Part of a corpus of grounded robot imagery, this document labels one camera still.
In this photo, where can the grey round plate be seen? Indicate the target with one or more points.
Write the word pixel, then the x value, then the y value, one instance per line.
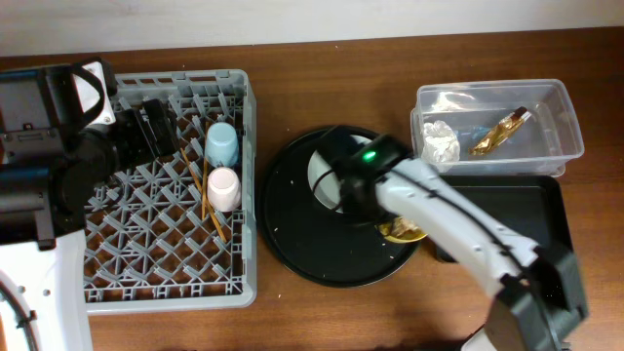
pixel 327 190

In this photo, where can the wooden chopstick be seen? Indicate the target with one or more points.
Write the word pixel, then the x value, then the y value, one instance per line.
pixel 205 173
pixel 207 208

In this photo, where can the grey dishwasher rack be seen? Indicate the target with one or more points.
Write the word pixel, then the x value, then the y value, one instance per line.
pixel 149 246

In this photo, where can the gold snack wrapper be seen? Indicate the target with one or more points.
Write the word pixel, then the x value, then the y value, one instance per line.
pixel 504 129

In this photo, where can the blue plastic cup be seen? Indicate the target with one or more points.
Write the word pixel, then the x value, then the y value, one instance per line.
pixel 222 146

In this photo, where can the yellow bowl with food scraps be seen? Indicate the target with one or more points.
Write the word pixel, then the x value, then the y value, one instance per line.
pixel 401 231

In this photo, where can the pink plastic cup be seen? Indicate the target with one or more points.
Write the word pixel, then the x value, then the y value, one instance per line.
pixel 224 189

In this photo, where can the round black tray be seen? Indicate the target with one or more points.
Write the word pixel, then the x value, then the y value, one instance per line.
pixel 311 240

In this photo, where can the clear plastic bin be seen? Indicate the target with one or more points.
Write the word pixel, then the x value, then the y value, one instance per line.
pixel 542 145

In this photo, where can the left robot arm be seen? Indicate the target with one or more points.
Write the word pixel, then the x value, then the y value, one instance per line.
pixel 61 139

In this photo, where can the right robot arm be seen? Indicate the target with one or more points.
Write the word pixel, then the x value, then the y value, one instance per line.
pixel 536 291

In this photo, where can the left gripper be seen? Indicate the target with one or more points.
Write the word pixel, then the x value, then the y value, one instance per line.
pixel 147 129

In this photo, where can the black rectangular tray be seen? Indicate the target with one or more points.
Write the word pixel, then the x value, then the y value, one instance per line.
pixel 531 205

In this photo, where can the white tissue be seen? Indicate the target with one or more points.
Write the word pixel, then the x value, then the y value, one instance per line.
pixel 440 143

